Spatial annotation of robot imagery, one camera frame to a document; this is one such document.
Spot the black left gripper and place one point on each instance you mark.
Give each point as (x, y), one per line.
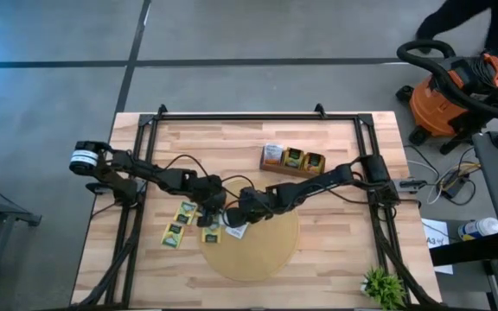
(208, 192)

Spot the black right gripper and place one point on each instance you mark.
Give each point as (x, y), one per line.
(255, 205)

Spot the green tea packet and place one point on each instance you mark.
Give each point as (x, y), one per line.
(172, 235)
(211, 235)
(185, 212)
(293, 158)

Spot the white orange Tazo tea packet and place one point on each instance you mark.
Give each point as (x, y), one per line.
(237, 232)
(272, 153)

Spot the yellow tea packet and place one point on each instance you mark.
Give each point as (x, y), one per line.
(314, 163)

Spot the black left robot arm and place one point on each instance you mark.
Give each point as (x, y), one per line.
(154, 175)

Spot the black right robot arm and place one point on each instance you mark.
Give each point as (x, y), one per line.
(327, 177)

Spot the brown wooden tea organizer box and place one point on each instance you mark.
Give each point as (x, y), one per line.
(290, 173)

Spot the round woven straw placemat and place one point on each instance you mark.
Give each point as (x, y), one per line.
(257, 250)

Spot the small green potted plant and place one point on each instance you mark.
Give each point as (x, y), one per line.
(385, 287)

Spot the white paper sheet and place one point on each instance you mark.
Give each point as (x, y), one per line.
(435, 237)

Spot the orange black shop vacuum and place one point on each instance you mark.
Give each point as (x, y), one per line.
(430, 108)

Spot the black side table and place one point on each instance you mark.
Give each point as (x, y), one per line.
(461, 252)

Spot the white blue wipes canister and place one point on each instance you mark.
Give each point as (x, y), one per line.
(480, 227)

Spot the person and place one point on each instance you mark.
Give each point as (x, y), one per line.
(456, 13)

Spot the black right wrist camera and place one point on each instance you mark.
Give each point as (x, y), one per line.
(236, 217)

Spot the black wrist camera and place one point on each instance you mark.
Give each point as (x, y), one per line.
(206, 219)
(236, 217)

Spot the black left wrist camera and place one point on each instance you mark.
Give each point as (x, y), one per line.
(206, 219)

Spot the black aluminium table frame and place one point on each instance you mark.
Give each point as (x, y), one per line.
(253, 116)

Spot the black clamp bracket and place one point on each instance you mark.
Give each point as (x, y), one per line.
(95, 188)
(411, 185)

